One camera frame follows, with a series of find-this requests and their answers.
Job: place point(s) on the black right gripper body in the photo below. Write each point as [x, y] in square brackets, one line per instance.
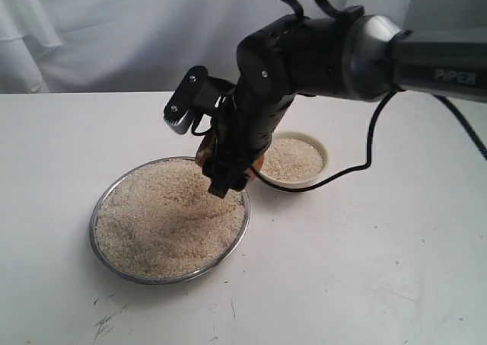
[240, 118]

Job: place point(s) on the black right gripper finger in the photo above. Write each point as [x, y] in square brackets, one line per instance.
[217, 168]
[240, 176]

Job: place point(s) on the brown wooden cup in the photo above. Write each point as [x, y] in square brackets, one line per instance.
[205, 148]

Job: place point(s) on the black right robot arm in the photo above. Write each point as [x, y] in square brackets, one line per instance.
[353, 56]

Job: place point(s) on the small cream rice bowl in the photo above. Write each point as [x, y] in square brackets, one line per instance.
[294, 162]

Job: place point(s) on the large metal rice plate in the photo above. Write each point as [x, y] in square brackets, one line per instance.
[157, 224]

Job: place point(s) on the white backdrop curtain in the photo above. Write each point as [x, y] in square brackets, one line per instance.
[122, 45]

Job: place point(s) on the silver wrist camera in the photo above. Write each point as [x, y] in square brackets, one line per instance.
[179, 122]

